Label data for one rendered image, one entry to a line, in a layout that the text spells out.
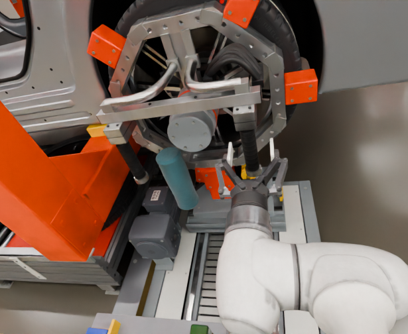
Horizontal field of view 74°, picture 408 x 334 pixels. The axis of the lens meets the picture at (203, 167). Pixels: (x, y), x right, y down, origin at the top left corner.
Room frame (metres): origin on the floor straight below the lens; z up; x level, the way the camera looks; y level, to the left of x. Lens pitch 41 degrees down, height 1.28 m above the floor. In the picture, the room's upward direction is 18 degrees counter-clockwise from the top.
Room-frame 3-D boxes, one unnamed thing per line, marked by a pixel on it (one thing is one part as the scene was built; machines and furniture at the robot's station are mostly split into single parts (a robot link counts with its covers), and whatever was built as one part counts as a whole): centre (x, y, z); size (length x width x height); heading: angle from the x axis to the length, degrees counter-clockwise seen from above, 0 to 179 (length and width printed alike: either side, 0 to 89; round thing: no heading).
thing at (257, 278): (0.20, -0.02, 0.83); 0.16 x 0.13 x 0.11; 159
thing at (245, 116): (0.55, -0.14, 0.93); 0.09 x 0.05 x 0.05; 159
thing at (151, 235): (0.87, 0.25, 0.26); 0.42 x 0.18 x 0.35; 159
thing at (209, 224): (0.96, -0.11, 0.13); 0.50 x 0.36 x 0.10; 69
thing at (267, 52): (0.80, -0.05, 0.85); 0.54 x 0.07 x 0.54; 69
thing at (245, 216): (0.30, -0.05, 0.83); 0.09 x 0.06 x 0.09; 69
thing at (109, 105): (0.72, 0.08, 1.03); 0.19 x 0.18 x 0.11; 159
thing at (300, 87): (0.69, -0.35, 0.85); 0.09 x 0.08 x 0.07; 69
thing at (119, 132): (0.67, 0.18, 0.93); 0.09 x 0.05 x 0.05; 159
